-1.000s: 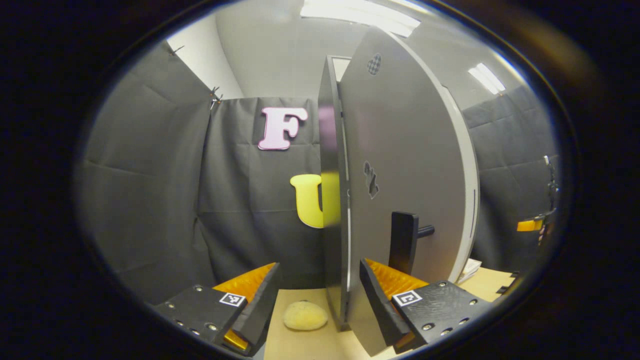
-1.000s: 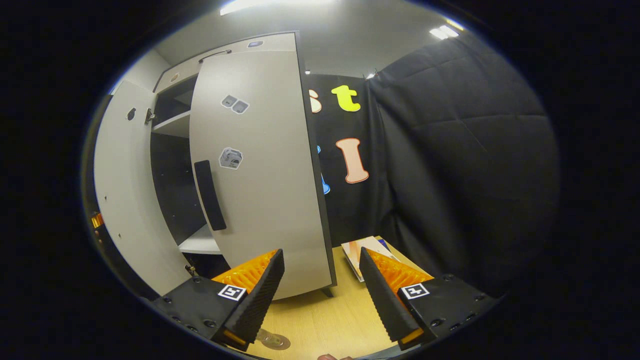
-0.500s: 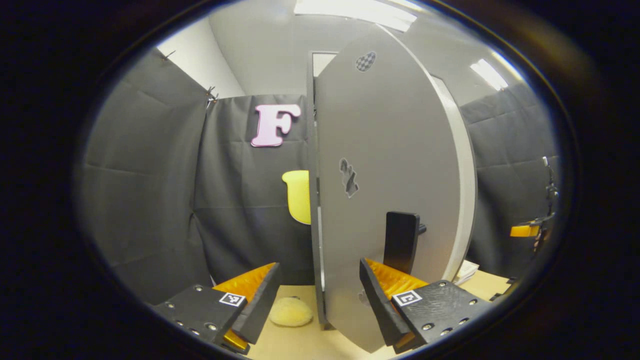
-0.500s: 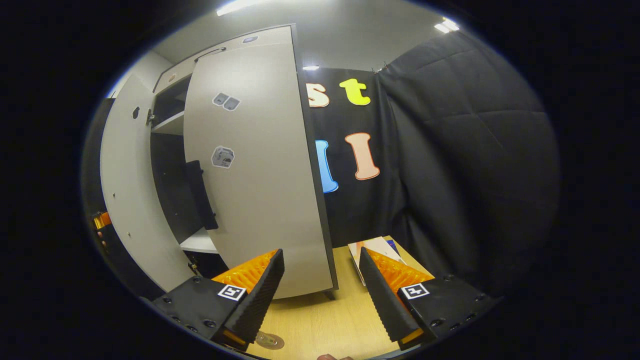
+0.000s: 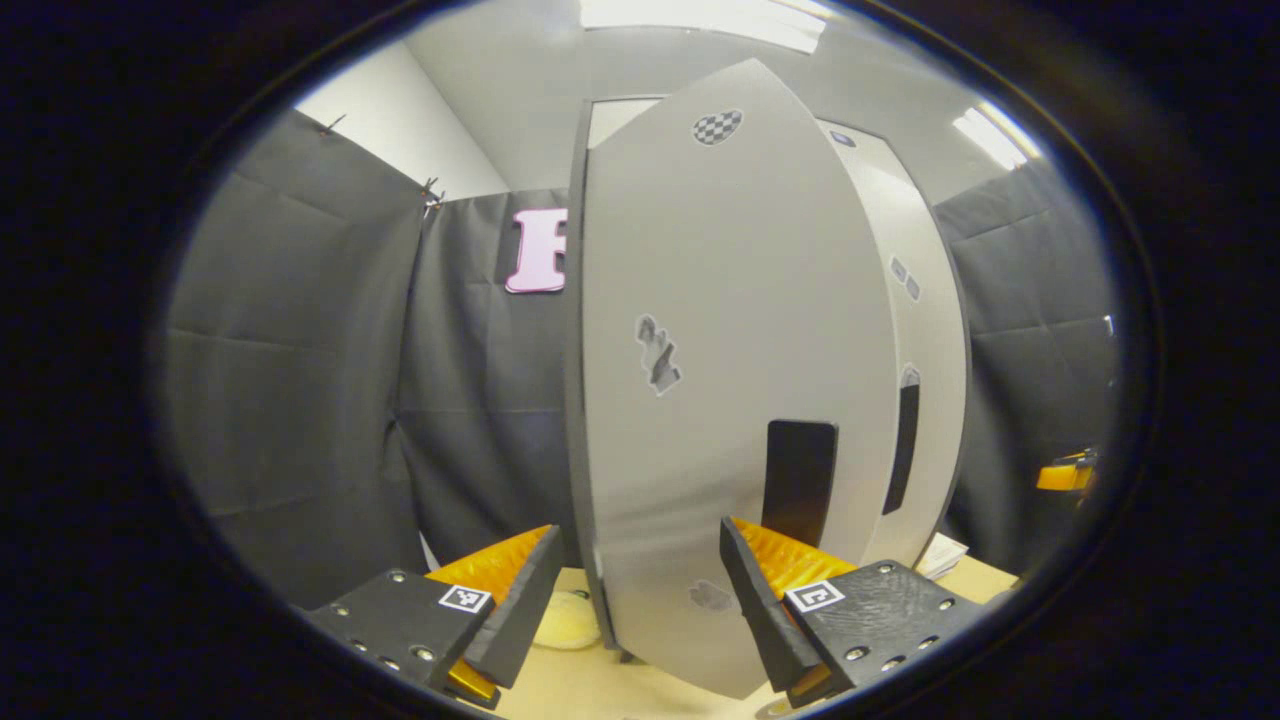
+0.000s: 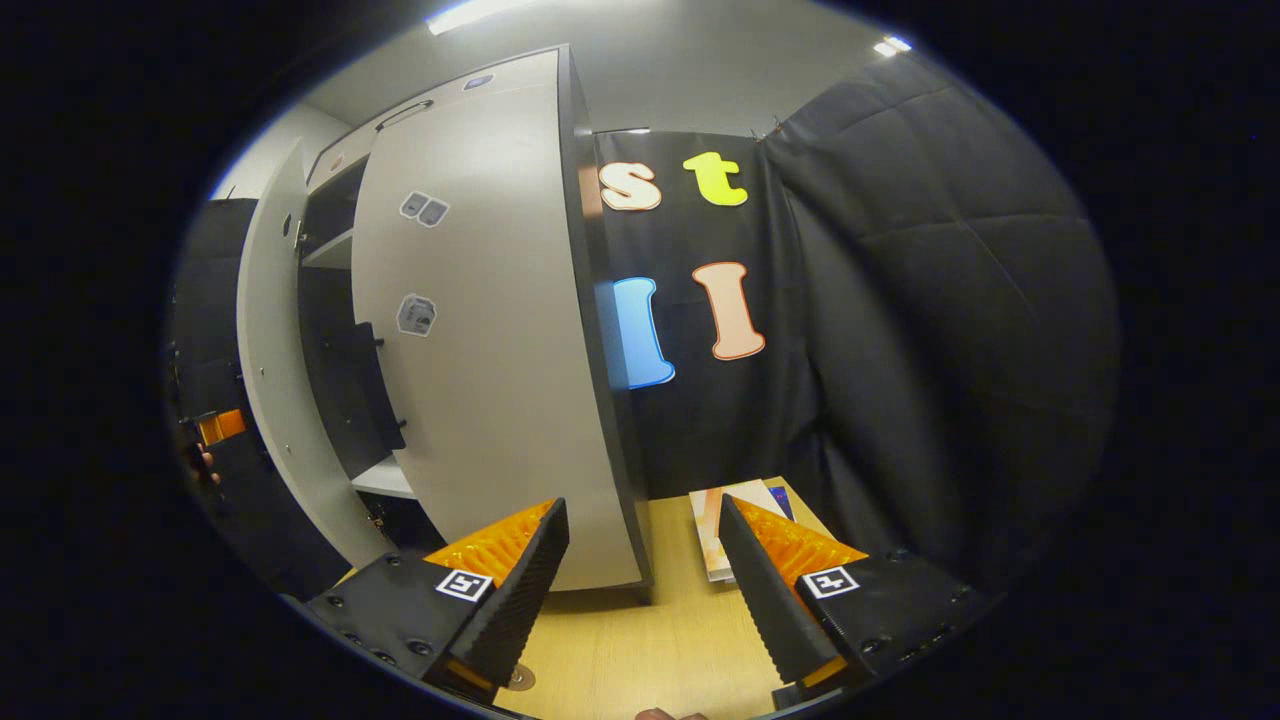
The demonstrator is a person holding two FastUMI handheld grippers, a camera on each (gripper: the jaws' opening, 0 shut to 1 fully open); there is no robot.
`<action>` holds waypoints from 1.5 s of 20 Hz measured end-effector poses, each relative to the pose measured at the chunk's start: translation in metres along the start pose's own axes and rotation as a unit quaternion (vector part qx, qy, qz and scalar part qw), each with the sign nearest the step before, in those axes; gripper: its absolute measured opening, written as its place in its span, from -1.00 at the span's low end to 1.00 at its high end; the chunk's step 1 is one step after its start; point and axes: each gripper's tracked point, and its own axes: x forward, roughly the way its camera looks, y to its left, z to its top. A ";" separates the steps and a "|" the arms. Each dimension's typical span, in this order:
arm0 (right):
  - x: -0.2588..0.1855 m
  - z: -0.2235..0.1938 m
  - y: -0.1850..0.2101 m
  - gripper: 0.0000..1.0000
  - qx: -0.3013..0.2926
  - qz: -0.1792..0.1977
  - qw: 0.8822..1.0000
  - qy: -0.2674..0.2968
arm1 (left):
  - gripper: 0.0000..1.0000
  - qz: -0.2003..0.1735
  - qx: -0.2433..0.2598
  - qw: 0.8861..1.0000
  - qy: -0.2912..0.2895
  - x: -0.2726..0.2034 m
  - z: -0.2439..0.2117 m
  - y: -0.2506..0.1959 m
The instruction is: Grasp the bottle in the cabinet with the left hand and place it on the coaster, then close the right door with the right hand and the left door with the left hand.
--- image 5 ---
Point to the beige book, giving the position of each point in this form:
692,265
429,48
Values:
942,555

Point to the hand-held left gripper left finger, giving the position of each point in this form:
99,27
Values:
520,610

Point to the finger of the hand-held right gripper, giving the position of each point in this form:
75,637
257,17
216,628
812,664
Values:
1065,473

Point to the pale yellow coaster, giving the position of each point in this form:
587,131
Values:
568,622

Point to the black backdrop cloth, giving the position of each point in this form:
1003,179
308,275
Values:
1030,300
300,400

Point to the ceiling light panel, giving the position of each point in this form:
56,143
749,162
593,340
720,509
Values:
995,135

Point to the grey cabinet door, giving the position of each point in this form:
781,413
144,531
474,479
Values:
720,250
935,330

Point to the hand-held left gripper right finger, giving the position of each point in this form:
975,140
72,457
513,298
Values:
760,610

